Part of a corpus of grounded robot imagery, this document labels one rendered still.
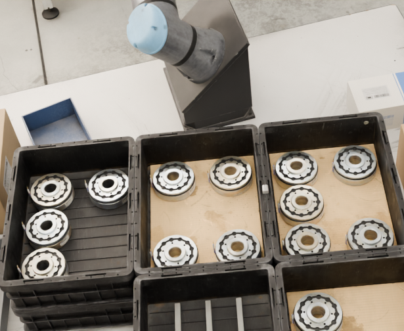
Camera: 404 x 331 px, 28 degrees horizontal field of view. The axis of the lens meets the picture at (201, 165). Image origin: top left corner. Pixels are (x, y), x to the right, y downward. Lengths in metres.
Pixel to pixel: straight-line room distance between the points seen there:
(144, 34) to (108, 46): 1.60
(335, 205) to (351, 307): 0.27
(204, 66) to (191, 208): 0.40
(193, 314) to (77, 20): 2.26
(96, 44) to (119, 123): 1.36
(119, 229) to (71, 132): 0.49
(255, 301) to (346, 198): 0.35
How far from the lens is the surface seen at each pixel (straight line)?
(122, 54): 3.63
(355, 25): 2.60
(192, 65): 2.15
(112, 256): 1.94
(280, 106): 2.35
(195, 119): 2.27
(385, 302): 1.84
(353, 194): 1.99
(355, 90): 2.27
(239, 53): 2.14
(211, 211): 1.97
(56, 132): 2.39
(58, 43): 3.76
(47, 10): 3.92
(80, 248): 1.97
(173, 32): 2.10
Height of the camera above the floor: 2.42
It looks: 50 degrees down
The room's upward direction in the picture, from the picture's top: 9 degrees counter-clockwise
